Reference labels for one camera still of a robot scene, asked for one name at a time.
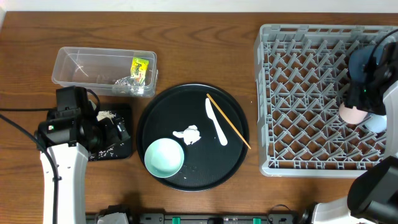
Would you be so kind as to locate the yellow snack wrapper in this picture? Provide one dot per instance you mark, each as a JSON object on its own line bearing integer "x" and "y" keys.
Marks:
{"x": 138, "y": 70}

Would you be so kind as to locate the pink cup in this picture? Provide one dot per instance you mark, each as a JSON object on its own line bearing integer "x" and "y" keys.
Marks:
{"x": 351, "y": 115}

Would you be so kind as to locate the clear plastic bin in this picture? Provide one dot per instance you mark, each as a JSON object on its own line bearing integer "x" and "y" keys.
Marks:
{"x": 98, "y": 69}

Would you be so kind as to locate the mint green bowl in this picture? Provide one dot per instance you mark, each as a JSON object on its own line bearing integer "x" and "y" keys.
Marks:
{"x": 164, "y": 158}

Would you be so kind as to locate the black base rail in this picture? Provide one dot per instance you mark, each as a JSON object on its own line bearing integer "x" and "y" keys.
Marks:
{"x": 275, "y": 217}

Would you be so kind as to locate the black square bin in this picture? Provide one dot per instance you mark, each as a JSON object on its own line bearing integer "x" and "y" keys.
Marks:
{"x": 124, "y": 110}

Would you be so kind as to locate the round black tray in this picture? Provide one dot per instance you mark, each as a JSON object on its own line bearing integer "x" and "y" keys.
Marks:
{"x": 207, "y": 163}

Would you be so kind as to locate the grey dishwasher rack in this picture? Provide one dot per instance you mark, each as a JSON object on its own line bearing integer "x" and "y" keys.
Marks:
{"x": 302, "y": 76}

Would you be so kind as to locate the dark blue bowl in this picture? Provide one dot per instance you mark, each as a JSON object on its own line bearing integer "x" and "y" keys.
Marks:
{"x": 359, "y": 59}

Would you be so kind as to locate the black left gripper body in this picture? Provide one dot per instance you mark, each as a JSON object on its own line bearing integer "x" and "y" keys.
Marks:
{"x": 112, "y": 134}

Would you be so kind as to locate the wooden chopstick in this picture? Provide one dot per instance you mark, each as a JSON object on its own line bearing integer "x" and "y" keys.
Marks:
{"x": 228, "y": 120}

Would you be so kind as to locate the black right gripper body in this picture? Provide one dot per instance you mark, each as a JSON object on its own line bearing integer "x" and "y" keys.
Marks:
{"x": 366, "y": 98}

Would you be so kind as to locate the pile of white rice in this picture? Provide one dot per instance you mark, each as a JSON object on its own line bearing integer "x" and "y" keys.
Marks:
{"x": 105, "y": 153}

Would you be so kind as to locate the white plastic knife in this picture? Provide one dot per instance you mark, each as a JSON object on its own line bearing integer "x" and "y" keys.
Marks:
{"x": 210, "y": 113}

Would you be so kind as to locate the light blue cup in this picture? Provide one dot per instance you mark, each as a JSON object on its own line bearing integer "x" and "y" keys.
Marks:
{"x": 376, "y": 123}

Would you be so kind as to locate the crumpled silver foil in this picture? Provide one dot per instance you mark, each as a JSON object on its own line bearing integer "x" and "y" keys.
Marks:
{"x": 128, "y": 86}

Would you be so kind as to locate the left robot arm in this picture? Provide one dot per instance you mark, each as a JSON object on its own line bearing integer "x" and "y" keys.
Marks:
{"x": 78, "y": 131}

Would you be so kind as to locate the crumpled white tissue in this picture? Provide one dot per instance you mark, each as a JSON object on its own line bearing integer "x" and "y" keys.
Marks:
{"x": 190, "y": 136}

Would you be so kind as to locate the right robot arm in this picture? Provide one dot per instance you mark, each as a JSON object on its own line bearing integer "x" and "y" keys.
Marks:
{"x": 372, "y": 197}

